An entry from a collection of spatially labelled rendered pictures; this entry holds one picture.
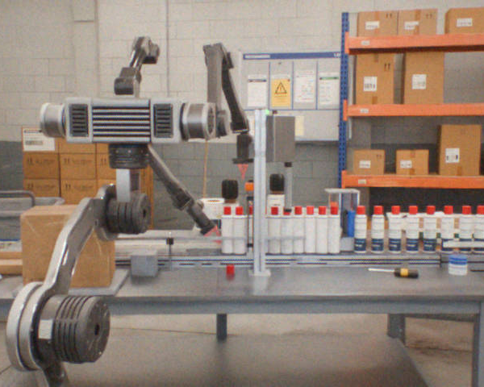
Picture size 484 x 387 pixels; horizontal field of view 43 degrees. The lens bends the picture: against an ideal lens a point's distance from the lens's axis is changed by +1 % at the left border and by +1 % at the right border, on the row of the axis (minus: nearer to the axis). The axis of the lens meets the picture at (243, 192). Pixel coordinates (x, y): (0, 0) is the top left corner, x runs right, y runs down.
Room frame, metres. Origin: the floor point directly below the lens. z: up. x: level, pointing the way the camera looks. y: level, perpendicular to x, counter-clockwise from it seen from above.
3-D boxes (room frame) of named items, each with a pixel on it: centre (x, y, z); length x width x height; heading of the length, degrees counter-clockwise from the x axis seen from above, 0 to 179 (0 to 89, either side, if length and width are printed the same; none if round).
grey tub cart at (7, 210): (4.71, 1.77, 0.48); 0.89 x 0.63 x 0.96; 9
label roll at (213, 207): (3.22, 0.16, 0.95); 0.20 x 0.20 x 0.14
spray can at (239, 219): (2.56, 0.02, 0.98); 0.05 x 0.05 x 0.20
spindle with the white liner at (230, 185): (2.85, 0.06, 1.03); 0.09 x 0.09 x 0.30
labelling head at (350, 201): (2.67, -0.44, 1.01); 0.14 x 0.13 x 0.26; 91
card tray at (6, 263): (2.55, 0.98, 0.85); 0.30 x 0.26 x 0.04; 91
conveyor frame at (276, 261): (2.57, -0.02, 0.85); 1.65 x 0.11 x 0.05; 91
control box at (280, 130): (2.49, -0.13, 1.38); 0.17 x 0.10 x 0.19; 146
